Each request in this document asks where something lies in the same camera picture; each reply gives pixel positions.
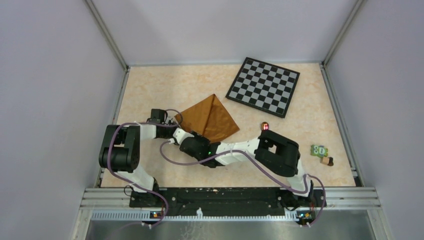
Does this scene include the white slotted cable duct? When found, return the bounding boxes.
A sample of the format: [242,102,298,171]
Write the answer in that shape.
[91,210,299,222]

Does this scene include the small brown wooden block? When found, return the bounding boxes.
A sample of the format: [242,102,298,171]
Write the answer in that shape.
[320,157,334,167]

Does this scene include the iridescent spoon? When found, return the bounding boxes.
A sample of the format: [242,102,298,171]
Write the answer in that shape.
[260,121,270,131]

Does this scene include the brown cloth napkin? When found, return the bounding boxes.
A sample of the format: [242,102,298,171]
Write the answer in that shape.
[174,94,240,143]

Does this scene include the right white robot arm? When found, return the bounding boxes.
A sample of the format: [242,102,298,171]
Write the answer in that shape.
[171,128,314,204]

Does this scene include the black grey checkerboard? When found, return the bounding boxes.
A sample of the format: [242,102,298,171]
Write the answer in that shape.
[225,57,300,118]

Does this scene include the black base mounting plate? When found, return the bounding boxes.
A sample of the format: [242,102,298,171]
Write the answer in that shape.
[124,187,327,218]

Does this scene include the aluminium frame rail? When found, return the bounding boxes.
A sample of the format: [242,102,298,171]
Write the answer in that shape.
[80,187,131,210]

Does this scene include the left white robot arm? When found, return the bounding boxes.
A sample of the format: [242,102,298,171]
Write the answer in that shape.
[98,108,183,201]

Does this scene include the green owl toy block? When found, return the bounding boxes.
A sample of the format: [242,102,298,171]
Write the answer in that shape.
[310,144,329,158]

